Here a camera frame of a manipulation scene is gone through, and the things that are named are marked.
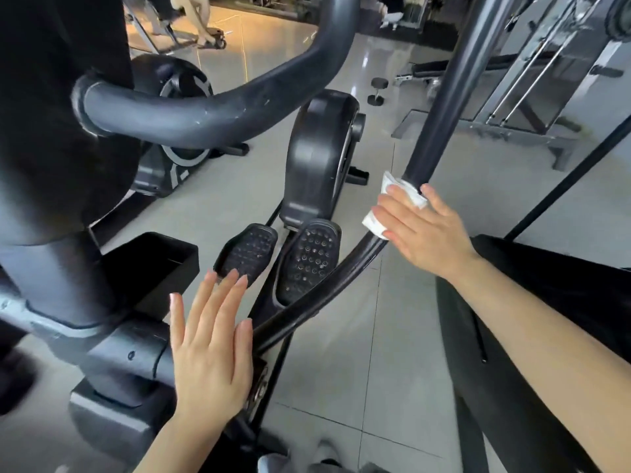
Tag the person's right hand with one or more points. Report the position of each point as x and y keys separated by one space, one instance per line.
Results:
x=429 y=231

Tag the person's left hand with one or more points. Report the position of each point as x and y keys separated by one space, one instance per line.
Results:
x=209 y=364

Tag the white wet wipe sheet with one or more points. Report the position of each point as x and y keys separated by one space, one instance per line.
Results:
x=380 y=213

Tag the black elliptical machine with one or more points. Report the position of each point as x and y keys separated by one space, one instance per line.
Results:
x=59 y=143
x=173 y=113

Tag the person's right forearm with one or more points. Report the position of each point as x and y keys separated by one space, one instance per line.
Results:
x=552 y=349

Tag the person's white shoe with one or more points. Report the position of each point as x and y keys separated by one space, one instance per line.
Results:
x=286 y=460

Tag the weight bench rack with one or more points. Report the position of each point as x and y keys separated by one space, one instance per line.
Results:
x=552 y=74

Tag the small black dumbbell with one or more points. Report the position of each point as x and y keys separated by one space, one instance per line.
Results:
x=378 y=86

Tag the glossy black treadmill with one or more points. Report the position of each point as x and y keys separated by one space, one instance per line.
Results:
x=513 y=369

